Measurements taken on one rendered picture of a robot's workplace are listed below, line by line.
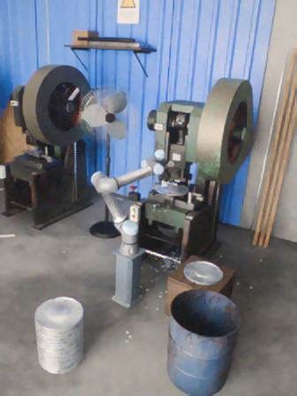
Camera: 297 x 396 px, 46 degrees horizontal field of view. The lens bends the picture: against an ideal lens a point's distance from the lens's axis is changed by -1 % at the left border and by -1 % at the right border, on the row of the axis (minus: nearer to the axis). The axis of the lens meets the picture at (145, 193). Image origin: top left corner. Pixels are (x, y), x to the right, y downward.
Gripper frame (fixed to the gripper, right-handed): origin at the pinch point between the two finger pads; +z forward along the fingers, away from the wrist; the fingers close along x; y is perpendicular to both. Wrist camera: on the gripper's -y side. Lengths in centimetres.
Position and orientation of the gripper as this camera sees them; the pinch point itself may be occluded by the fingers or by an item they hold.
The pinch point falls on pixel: (162, 186)
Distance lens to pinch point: 288.5
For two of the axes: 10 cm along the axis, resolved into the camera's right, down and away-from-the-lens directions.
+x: 4.2, -6.7, 6.1
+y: 9.0, 2.0, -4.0
